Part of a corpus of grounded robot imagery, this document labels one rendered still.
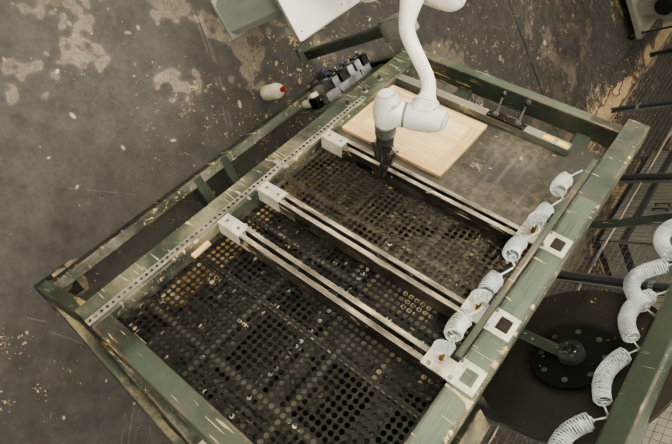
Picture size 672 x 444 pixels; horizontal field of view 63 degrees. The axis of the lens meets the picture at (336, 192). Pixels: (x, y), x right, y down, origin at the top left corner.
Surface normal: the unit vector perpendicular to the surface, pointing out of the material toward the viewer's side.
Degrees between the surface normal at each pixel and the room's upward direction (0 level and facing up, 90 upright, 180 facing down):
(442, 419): 57
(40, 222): 0
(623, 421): 90
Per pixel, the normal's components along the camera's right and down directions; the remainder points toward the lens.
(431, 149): -0.04, -0.69
